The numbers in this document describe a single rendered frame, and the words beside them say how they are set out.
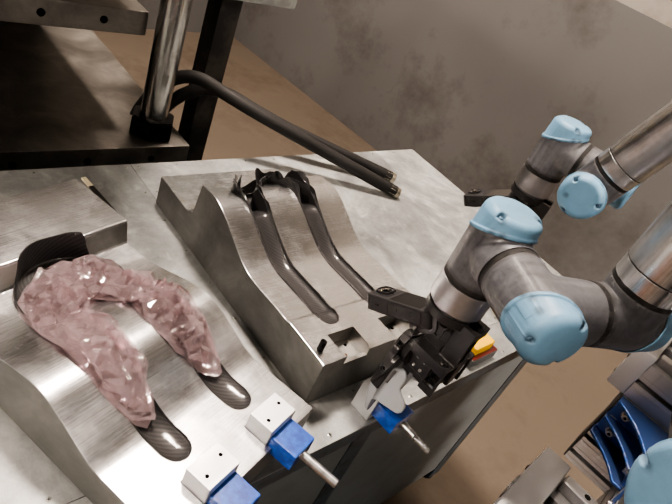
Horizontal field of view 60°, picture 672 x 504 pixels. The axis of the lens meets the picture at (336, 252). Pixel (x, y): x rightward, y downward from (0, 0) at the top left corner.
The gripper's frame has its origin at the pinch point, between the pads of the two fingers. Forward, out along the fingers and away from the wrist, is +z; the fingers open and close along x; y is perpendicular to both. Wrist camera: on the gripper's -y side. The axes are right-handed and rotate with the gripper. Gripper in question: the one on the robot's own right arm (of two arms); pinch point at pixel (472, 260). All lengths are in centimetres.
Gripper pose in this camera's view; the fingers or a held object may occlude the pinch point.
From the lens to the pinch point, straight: 131.0
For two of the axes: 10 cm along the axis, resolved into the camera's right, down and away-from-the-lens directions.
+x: 4.7, -3.7, 8.0
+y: 8.1, 5.4, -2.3
